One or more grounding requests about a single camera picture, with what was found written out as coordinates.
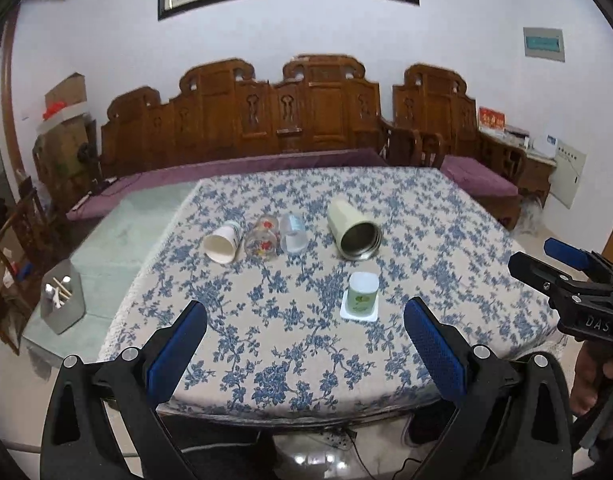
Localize green white plastic cup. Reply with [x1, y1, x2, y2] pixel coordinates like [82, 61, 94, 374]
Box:
[340, 271, 380, 323]

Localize white paper cup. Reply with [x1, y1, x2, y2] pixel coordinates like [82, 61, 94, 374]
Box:
[202, 220, 242, 266]

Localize cream steel thermos cup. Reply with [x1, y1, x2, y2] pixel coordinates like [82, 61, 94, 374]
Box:
[327, 198, 383, 261]

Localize clear plastic cup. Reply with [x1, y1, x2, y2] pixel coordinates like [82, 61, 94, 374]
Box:
[279, 212, 309, 255]

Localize right hand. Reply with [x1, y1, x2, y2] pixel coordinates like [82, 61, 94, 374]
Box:
[569, 341, 613, 417]

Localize grey utensil holder box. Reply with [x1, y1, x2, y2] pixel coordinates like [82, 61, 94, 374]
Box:
[40, 259, 86, 335]

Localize purple armchair cushion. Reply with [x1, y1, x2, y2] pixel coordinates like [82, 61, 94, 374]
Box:
[440, 155, 518, 197]

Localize wooden side table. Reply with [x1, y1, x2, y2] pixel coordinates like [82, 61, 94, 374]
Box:
[479, 130, 557, 206]

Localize white power strip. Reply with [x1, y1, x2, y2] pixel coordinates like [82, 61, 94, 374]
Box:
[316, 427, 357, 452]

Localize blue floral tablecloth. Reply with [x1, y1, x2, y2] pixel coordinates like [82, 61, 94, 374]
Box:
[99, 167, 565, 425]

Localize red gold box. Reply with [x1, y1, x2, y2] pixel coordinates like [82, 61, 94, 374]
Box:
[478, 106, 506, 131]

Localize wooden chair at left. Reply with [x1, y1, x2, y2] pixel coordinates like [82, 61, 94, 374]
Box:
[0, 178, 55, 354]

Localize carved wooden armchair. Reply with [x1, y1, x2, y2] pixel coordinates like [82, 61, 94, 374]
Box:
[387, 64, 521, 230]

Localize purple bench cushion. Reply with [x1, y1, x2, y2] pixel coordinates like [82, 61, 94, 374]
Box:
[67, 148, 387, 221]

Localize stacked cardboard boxes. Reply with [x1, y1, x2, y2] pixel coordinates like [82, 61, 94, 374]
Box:
[32, 73, 100, 211]

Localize carved wooden sofa bench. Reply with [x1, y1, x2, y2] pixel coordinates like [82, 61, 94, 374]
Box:
[98, 53, 423, 181]

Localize white wall panel door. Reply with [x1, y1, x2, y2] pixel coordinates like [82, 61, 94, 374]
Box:
[549, 140, 587, 209]

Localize wall electrical panel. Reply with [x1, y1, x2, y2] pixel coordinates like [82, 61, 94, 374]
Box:
[523, 27, 566, 63]

